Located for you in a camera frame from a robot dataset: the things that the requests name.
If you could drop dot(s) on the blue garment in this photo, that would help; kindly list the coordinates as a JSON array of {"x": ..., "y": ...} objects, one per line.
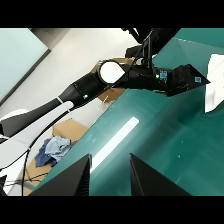
[{"x": 55, "y": 150}]

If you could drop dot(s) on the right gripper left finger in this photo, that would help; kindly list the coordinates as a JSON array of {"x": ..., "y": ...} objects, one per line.
[{"x": 74, "y": 180}]

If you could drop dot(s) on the white garment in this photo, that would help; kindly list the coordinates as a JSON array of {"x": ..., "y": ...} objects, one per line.
[{"x": 214, "y": 85}]

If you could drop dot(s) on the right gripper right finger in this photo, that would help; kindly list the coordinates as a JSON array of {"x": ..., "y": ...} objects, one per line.
[{"x": 150, "y": 181}]

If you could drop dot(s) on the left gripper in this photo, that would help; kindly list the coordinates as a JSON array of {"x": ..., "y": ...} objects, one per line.
[{"x": 146, "y": 79}]

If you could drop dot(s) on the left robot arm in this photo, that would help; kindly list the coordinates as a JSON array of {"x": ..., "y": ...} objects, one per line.
[{"x": 83, "y": 89}]

